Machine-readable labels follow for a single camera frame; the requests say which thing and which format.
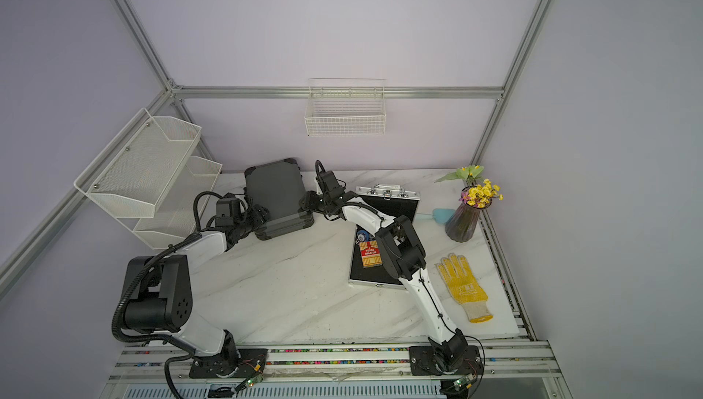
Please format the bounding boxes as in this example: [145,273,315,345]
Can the row of poker chips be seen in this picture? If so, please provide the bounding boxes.
[355,227,373,243]

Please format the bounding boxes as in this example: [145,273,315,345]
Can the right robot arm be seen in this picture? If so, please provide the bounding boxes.
[301,161,484,378]

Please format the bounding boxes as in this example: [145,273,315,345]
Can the aluminium frame rail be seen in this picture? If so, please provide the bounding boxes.
[108,340,563,384]

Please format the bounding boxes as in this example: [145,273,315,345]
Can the white two-tier mesh shelf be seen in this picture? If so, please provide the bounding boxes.
[74,109,222,250]

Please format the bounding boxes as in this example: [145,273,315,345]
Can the purple glass vase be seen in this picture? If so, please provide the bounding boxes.
[445,202,486,243]

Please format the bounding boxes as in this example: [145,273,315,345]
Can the yellow dotted work glove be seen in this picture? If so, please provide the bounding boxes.
[437,254,494,323]

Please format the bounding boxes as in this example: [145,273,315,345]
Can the dark grey poker case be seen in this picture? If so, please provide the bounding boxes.
[245,157,314,241]

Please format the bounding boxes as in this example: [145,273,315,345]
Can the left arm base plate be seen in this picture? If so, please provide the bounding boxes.
[189,348,268,379]

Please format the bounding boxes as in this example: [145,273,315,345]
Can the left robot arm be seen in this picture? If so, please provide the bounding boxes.
[111,191,271,377]

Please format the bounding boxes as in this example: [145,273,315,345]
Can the silver aluminium poker case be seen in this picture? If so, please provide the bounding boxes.
[348,183,421,290]

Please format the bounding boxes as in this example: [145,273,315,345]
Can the teal plastic scoop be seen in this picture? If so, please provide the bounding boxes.
[414,209,455,225]

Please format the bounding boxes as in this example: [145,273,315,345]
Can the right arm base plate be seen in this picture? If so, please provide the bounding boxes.
[408,346,483,376]

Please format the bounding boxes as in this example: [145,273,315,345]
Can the white wire wall basket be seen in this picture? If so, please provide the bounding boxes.
[305,78,386,137]

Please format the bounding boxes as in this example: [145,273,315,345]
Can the yellow artificial flowers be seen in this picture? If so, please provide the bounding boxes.
[436,165,505,210]

